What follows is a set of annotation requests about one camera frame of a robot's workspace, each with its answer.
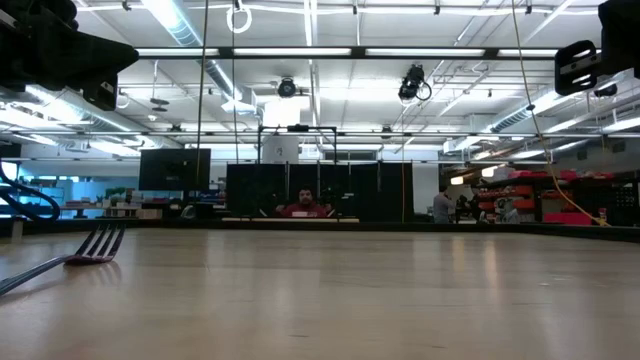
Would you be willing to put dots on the black ceiling-hung camera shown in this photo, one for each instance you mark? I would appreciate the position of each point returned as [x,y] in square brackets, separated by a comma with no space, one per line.
[411,82]

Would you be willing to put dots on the black monitor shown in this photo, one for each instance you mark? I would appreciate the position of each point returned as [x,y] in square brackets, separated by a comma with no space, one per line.
[174,170]

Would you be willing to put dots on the standing person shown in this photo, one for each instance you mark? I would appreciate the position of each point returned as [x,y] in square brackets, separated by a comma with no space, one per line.
[442,207]

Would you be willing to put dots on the black overhead frame bar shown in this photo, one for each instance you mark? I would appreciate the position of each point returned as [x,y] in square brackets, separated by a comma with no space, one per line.
[225,52]

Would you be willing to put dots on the black partition panels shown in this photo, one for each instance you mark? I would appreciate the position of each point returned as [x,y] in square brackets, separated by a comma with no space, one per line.
[255,190]

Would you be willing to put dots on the iridescent blue purple fork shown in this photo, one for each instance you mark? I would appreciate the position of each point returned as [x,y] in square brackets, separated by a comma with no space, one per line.
[90,259]

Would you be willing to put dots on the shelf with red bins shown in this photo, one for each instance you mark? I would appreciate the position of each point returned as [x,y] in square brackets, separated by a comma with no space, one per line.
[565,197]

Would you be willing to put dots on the seated person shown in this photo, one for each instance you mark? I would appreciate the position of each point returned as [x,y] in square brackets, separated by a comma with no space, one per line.
[305,207]

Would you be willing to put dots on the black overhead camera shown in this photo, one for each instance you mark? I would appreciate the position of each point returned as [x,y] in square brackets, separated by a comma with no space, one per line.
[287,88]

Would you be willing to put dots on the black metal table frame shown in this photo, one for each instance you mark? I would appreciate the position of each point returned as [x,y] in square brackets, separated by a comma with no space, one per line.
[400,226]

